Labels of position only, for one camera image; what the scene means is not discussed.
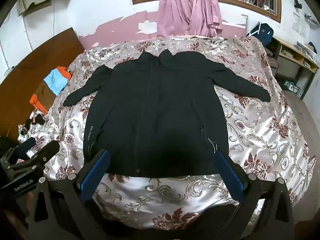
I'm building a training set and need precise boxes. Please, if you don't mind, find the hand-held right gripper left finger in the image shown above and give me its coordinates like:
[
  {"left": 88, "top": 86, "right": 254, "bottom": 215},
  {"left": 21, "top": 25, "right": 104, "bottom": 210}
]
[{"left": 27, "top": 149, "right": 112, "bottom": 240}]

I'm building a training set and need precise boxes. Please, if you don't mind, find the small black cloth bundle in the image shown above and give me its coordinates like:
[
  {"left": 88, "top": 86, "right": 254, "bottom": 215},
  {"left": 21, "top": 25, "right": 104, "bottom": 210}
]
[{"left": 29, "top": 114, "right": 46, "bottom": 127}]

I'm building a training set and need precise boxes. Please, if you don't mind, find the dark blue backpack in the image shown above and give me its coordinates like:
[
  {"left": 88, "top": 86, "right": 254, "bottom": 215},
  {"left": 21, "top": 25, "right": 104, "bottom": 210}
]
[{"left": 246, "top": 23, "right": 274, "bottom": 48}]

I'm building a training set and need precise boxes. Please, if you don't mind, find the pink curtain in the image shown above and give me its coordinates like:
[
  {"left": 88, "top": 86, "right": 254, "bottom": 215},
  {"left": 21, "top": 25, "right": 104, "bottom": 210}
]
[
  {"left": 157, "top": 0, "right": 198, "bottom": 39},
  {"left": 190, "top": 0, "right": 223, "bottom": 37}
]

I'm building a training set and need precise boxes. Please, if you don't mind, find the orange blue brown cloth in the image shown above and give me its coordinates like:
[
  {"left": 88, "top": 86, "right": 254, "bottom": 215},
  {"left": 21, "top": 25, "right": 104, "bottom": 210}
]
[{"left": 29, "top": 66, "right": 73, "bottom": 114}]

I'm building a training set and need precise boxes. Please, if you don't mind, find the stack of papers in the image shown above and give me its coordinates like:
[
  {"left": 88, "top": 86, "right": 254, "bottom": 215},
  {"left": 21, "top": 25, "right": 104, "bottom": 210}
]
[{"left": 295, "top": 41, "right": 316, "bottom": 55}]

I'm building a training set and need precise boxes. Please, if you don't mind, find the brown wooden headboard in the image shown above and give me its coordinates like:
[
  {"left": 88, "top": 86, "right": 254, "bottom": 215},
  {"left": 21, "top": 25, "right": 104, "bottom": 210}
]
[{"left": 0, "top": 27, "right": 87, "bottom": 140}]

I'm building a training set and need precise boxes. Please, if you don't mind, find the floral satin bedspread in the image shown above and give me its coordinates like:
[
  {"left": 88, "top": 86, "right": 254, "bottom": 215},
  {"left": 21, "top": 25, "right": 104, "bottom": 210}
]
[{"left": 17, "top": 36, "right": 317, "bottom": 230}]

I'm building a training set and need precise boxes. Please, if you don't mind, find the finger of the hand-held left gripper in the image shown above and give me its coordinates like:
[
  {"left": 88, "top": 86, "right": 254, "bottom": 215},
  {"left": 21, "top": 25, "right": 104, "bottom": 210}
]
[
  {"left": 29, "top": 141, "right": 61, "bottom": 166},
  {"left": 14, "top": 137, "right": 37, "bottom": 160}
]

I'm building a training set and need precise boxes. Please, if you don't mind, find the black jacket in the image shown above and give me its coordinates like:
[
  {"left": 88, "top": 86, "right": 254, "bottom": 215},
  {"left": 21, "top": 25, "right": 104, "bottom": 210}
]
[{"left": 62, "top": 50, "right": 272, "bottom": 179}]

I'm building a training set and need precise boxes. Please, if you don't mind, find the wooden shelf desk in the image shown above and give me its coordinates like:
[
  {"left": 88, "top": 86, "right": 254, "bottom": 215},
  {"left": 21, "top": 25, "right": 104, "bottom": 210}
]
[{"left": 271, "top": 36, "right": 320, "bottom": 100}]

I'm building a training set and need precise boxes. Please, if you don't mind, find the white wall cable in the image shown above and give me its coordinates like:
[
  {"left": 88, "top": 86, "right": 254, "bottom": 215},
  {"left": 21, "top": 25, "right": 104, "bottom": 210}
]
[{"left": 52, "top": 4, "right": 57, "bottom": 45}]

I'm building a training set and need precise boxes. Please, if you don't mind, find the white wall paper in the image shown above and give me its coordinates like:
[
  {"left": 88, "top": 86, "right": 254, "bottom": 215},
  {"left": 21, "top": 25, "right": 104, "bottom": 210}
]
[{"left": 292, "top": 11, "right": 307, "bottom": 37}]

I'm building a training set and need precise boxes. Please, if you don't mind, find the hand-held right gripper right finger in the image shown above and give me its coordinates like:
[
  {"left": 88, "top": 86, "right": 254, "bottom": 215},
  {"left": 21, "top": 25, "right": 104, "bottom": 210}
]
[{"left": 207, "top": 149, "right": 295, "bottom": 240}]

